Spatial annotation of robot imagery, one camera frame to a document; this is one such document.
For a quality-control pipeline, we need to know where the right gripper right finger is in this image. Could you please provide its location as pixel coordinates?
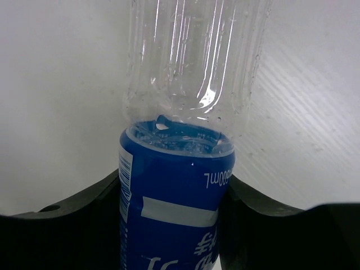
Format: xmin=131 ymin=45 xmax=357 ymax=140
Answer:
xmin=219 ymin=177 xmax=359 ymax=269

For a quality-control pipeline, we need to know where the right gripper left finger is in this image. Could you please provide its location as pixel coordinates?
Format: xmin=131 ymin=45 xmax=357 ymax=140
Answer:
xmin=1 ymin=171 xmax=120 ymax=269

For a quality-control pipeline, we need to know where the blue label bottle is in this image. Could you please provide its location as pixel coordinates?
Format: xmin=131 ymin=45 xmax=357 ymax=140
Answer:
xmin=119 ymin=1 xmax=272 ymax=269

